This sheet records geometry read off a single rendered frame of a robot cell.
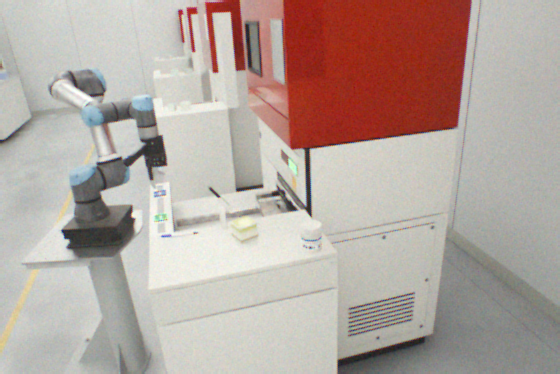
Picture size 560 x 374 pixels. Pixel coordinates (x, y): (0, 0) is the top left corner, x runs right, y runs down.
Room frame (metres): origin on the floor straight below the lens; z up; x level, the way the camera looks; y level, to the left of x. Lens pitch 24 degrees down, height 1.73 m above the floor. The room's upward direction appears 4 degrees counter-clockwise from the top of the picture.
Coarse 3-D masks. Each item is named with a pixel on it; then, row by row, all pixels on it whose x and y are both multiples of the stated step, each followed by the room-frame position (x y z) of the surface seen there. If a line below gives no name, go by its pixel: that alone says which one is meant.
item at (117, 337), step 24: (96, 264) 1.62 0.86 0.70; (120, 264) 1.69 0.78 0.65; (96, 288) 1.63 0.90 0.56; (120, 288) 1.66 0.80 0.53; (120, 312) 1.64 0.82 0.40; (96, 336) 1.70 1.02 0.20; (120, 336) 1.62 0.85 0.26; (72, 360) 1.73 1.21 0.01; (96, 360) 1.70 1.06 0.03; (120, 360) 1.59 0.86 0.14; (144, 360) 1.68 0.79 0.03
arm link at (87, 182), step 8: (80, 168) 1.72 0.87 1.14; (88, 168) 1.71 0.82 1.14; (96, 168) 1.74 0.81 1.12; (72, 176) 1.66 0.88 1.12; (80, 176) 1.66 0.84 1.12; (88, 176) 1.67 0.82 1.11; (96, 176) 1.70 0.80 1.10; (104, 176) 1.72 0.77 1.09; (72, 184) 1.66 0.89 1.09; (80, 184) 1.65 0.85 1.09; (88, 184) 1.66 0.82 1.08; (96, 184) 1.69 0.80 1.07; (104, 184) 1.71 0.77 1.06; (72, 192) 1.68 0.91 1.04; (80, 192) 1.65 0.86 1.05; (88, 192) 1.66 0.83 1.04; (96, 192) 1.69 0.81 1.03; (80, 200) 1.65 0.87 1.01
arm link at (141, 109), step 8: (136, 96) 1.54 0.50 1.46; (144, 96) 1.53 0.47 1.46; (136, 104) 1.51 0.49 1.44; (144, 104) 1.51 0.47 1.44; (152, 104) 1.53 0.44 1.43; (136, 112) 1.51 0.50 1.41; (144, 112) 1.50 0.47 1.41; (152, 112) 1.52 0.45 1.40; (136, 120) 1.51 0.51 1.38; (144, 120) 1.50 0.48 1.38; (152, 120) 1.52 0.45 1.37
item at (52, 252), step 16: (64, 224) 1.81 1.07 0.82; (48, 240) 1.66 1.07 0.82; (64, 240) 1.65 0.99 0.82; (128, 240) 1.62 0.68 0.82; (32, 256) 1.52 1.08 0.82; (48, 256) 1.52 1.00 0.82; (64, 256) 1.51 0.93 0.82; (80, 256) 1.50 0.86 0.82; (96, 256) 1.49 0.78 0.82; (112, 256) 1.49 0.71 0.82
